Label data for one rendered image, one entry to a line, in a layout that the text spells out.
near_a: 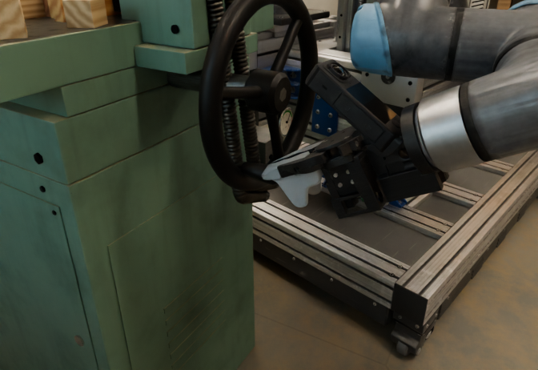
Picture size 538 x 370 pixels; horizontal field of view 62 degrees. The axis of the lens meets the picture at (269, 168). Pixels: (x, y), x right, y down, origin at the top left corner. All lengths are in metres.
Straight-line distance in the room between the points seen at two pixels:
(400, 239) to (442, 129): 1.01
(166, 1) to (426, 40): 0.34
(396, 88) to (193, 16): 0.53
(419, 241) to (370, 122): 0.99
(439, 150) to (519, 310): 1.23
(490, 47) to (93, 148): 0.50
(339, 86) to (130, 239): 0.44
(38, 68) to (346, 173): 0.37
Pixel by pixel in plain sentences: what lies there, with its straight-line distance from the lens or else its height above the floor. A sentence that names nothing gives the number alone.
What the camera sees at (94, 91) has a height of 0.82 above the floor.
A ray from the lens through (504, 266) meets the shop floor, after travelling 1.79.
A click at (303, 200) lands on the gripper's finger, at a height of 0.73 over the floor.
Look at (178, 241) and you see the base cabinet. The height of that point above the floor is 0.51.
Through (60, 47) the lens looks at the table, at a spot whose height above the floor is 0.89.
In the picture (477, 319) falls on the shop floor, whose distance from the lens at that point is 1.54.
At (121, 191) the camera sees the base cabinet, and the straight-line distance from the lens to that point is 0.71.
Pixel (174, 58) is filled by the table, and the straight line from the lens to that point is 0.63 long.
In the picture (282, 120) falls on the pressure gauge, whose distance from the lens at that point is 0.94.
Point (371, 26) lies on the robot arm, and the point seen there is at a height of 0.92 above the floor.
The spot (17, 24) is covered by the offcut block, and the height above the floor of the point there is 0.92.
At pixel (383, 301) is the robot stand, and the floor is 0.15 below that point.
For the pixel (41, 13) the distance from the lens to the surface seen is 0.78.
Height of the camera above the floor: 0.99
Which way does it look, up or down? 26 degrees down
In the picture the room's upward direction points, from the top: straight up
